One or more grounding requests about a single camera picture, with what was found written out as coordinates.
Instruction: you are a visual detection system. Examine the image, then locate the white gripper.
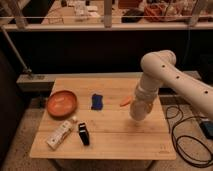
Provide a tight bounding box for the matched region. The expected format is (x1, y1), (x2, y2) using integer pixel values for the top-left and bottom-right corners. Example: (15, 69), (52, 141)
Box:
(134, 93), (157, 114)

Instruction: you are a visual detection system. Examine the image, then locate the white ceramic cup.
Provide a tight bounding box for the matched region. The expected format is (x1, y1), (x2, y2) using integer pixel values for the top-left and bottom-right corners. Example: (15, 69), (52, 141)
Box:
(130, 100), (148, 121)

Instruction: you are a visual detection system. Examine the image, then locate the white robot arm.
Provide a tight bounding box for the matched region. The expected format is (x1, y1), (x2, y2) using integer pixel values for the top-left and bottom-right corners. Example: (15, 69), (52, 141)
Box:
(130, 50), (213, 121)

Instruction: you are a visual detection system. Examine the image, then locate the black eraser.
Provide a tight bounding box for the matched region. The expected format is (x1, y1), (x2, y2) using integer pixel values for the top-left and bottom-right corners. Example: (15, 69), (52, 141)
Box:
(78, 123), (90, 145)

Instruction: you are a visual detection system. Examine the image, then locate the orange carrot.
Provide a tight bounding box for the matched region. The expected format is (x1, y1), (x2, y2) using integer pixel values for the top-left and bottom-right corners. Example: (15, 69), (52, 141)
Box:
(120, 96), (132, 107)

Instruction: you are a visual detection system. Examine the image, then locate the blue cloth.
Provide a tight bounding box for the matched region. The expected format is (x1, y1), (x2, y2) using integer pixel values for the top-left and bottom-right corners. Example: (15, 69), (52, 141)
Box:
(91, 94), (103, 110)

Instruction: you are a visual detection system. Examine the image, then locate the wooden table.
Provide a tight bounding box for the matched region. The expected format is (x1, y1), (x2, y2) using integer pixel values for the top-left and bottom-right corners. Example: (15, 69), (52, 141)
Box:
(30, 78), (176, 160)

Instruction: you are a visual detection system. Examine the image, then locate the orange bowl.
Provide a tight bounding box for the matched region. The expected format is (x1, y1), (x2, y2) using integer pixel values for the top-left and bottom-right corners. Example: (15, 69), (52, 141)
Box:
(46, 90), (78, 118)

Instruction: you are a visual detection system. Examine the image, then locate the metal diagonal pole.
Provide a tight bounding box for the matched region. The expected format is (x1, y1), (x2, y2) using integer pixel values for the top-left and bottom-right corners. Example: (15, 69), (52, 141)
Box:
(1, 26), (33, 78)

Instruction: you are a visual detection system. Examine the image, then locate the black cable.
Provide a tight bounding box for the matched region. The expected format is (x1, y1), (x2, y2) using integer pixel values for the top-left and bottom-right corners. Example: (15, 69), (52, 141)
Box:
(164, 103), (213, 169)

